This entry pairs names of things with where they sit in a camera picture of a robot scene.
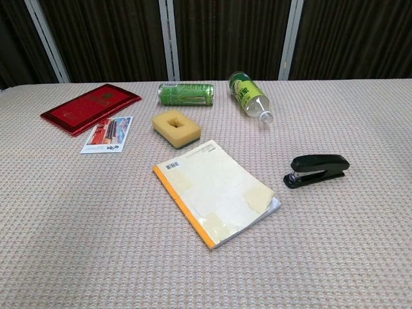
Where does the black stapler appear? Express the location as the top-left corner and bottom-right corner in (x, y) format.
(283, 154), (350, 189)

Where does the orange-edged notebook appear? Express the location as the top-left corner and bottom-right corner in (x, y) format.
(153, 139), (281, 250)

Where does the yellow sponge with hole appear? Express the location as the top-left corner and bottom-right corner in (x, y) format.
(151, 109), (202, 151)

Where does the green drink can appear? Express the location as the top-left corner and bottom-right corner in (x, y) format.
(157, 82), (215, 106)

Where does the clear bottle green label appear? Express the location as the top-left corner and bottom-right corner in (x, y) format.
(228, 71), (274, 126)

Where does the picture postcard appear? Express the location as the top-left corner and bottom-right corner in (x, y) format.
(80, 116), (134, 155)

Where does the dark pleated curtain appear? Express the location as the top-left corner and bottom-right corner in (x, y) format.
(0, 0), (412, 90)

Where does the red certificate booklet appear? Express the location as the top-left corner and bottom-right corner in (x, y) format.
(40, 83), (143, 138)

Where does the beige woven tablecloth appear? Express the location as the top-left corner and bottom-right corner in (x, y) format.
(0, 78), (412, 309)

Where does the grey metal frame post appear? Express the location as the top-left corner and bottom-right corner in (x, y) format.
(158, 0), (180, 82)
(277, 0), (305, 81)
(24, 0), (71, 84)

